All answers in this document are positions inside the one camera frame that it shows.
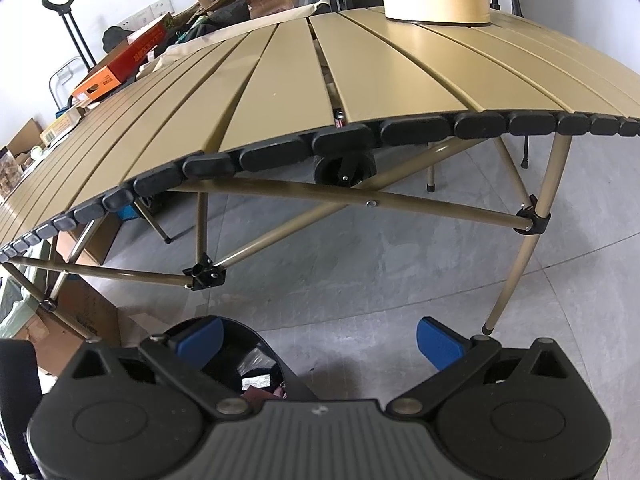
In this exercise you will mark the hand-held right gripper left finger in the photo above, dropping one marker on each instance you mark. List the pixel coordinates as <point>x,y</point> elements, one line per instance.
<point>202,341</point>

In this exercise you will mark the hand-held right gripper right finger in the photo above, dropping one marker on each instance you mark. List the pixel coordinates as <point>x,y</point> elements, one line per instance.
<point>439,342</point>

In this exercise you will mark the silver foil pack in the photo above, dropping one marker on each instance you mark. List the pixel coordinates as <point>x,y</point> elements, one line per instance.
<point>256,381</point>

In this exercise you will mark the black trash bin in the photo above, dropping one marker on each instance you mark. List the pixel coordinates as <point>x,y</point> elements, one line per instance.
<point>295,390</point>

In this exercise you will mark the cardboard box green liner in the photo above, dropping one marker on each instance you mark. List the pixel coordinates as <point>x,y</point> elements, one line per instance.
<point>85,310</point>

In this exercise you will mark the clear jar black lid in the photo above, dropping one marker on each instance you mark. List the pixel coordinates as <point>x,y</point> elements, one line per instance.
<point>10,175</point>

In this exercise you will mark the large open cardboard box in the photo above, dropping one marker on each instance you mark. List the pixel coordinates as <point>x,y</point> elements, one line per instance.
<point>20,140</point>

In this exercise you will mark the small yellow cardboard box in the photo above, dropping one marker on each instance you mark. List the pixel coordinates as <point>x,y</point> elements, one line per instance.
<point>59,127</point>

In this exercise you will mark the tan folding slat table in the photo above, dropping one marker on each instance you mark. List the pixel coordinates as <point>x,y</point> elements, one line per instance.
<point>400,70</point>

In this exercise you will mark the orange cardboard box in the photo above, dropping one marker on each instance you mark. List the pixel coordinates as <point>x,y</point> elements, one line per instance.
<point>130,55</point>

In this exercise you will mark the black soft bag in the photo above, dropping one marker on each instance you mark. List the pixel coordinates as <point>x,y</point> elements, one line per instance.
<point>117,39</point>

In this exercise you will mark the silver metal frame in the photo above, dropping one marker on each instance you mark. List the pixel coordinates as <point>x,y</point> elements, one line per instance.
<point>60,72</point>

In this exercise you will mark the wall socket panel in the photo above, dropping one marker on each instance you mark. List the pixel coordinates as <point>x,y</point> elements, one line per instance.
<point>147,12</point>

